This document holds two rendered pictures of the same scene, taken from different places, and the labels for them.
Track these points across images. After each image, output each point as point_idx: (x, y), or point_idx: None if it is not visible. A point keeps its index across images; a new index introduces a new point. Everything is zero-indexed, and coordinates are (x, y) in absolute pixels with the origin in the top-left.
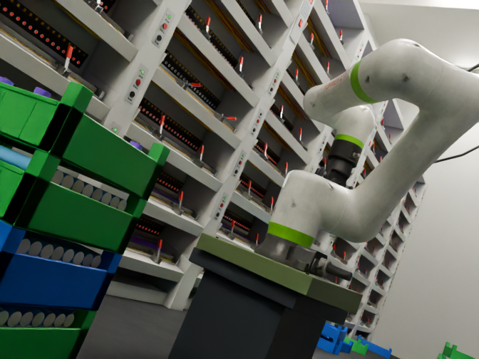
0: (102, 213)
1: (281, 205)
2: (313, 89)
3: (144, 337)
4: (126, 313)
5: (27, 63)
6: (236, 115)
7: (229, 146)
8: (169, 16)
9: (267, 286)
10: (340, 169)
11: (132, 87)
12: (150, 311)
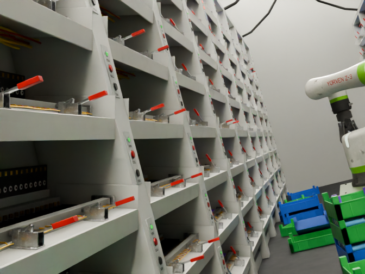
0: None
1: (356, 156)
2: (313, 85)
3: (330, 266)
4: (292, 268)
5: (217, 179)
6: (216, 115)
7: (227, 137)
8: (209, 95)
9: None
10: (348, 116)
11: (223, 150)
12: (281, 262)
